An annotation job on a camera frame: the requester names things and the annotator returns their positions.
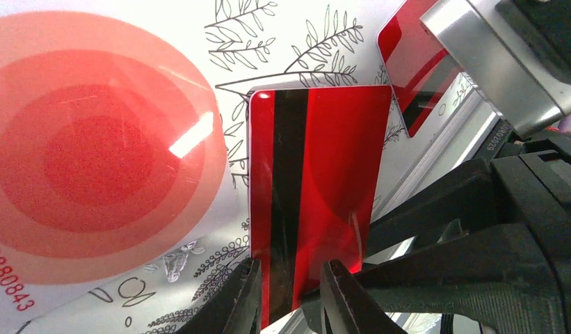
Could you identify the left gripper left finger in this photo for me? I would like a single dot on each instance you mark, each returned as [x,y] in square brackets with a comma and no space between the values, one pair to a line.
[236,307]

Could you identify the floral patterned table mat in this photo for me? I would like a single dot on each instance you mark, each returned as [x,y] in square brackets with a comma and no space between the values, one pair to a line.
[251,46]

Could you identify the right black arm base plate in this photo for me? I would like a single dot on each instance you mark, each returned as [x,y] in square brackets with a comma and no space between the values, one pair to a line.
[494,141]

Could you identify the white card red circle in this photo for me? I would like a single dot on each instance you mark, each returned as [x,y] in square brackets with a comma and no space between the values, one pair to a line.
[112,150]

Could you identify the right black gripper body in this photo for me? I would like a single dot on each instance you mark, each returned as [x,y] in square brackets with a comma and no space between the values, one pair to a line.
[538,184]

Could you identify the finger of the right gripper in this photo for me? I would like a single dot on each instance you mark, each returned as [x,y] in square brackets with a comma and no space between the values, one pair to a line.
[494,273]

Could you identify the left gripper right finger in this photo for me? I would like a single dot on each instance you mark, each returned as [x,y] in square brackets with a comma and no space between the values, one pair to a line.
[346,307]

